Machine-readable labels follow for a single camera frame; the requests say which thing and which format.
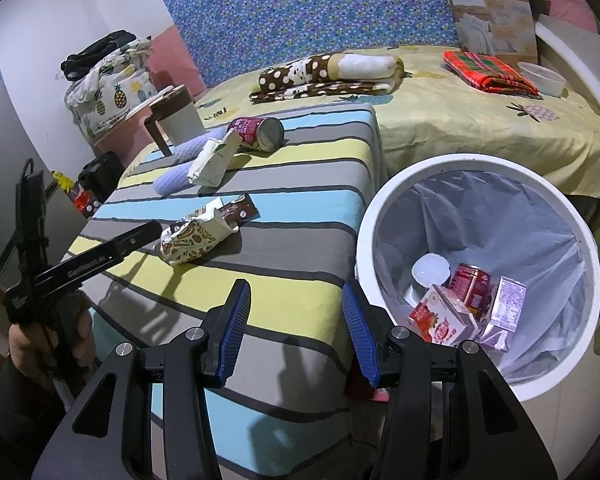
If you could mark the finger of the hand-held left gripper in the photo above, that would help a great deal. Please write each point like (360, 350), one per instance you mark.
(140, 237)

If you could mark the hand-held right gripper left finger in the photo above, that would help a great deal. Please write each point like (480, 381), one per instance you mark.
(235, 330)

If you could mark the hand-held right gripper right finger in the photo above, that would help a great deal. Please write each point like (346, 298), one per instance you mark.
(357, 330)

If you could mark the patterned white paper bag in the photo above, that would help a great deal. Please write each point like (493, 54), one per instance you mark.
(195, 240)

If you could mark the lavender foam sheet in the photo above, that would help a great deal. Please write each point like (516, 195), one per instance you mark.
(180, 170)

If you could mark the pink milk carton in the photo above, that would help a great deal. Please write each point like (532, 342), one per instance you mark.
(440, 320)

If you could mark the white yogurt cup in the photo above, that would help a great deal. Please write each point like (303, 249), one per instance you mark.
(430, 270)

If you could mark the white and green paper bag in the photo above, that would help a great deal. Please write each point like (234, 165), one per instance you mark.
(212, 160)

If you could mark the red cartoon face can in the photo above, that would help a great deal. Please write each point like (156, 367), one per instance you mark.
(472, 285)

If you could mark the purple drink carton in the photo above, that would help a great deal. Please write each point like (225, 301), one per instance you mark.
(505, 310)

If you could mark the maroon tin can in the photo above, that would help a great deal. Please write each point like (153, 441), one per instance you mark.
(255, 132)

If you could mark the translucent plastic bin liner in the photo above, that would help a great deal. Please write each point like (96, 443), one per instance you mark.
(505, 210)

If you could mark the white round trash bin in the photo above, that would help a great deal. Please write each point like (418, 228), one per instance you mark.
(555, 375)

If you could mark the person's left forearm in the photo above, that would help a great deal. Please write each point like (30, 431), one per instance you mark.
(15, 420)

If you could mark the person's left hand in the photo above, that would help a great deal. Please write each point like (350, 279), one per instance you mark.
(89, 335)

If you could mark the red plastic object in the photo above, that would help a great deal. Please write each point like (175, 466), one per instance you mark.
(367, 390)

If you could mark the red packet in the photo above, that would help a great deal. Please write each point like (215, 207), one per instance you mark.
(85, 202)

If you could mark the black backpack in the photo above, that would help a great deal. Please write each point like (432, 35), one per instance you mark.
(100, 175)

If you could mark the yellow packet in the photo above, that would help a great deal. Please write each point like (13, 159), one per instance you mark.
(62, 182)

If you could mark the pink storage box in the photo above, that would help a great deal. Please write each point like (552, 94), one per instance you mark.
(125, 135)

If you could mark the silver refrigerator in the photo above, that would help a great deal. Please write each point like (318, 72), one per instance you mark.
(5, 185)

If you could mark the white mug with brown lid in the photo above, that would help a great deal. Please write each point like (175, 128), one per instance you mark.
(177, 115)

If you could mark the pineapple print bag pile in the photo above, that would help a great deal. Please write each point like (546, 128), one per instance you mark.
(115, 95)

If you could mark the black bag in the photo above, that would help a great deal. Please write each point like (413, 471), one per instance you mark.
(95, 55)

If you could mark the yellow bed sheet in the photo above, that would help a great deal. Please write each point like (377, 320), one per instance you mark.
(480, 130)

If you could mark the brown polka dot blanket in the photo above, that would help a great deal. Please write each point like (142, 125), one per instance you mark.
(330, 72)

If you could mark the blue floral headboard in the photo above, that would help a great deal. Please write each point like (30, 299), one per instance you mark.
(305, 15)

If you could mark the red plaid cloth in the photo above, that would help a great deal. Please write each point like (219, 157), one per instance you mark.
(485, 70)

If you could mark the white plastic bowl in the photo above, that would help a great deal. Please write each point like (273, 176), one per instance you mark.
(542, 77)

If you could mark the cardboard bedding box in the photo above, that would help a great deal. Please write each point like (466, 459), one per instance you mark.
(495, 15)

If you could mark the white bed frame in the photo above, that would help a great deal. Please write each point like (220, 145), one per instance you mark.
(575, 55)

